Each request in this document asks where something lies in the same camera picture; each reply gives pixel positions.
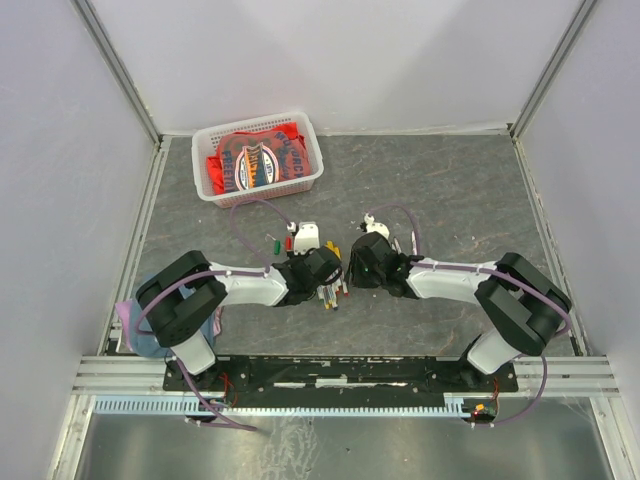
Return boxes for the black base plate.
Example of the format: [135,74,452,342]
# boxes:
[192,355,518,393]

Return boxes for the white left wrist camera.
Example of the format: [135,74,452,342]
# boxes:
[285,221,320,256]

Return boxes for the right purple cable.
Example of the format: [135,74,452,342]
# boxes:
[367,203,574,430]

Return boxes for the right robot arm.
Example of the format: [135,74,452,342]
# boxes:
[348,232,572,391]

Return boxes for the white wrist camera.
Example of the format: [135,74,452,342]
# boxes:
[285,221,320,256]
[360,213,390,240]

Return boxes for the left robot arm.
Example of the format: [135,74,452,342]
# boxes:
[134,246,342,390]

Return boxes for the blue cap marker left group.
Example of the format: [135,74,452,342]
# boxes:
[338,281,349,297]

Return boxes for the light blue cable duct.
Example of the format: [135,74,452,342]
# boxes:
[93,393,474,415]

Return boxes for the small circuit board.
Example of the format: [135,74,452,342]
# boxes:
[470,403,498,423]

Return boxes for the yellow cap marker top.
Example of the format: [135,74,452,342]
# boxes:
[326,241,342,260]

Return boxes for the purple cable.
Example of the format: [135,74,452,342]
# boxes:
[367,203,574,430]
[135,198,296,431]

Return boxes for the orange printed shirt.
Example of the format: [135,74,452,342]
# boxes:
[206,122,312,195]

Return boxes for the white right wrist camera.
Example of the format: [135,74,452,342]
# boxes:
[360,213,390,240]

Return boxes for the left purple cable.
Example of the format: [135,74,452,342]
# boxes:
[135,198,296,431]

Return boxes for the white plastic basket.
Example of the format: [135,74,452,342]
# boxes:
[191,112,324,208]

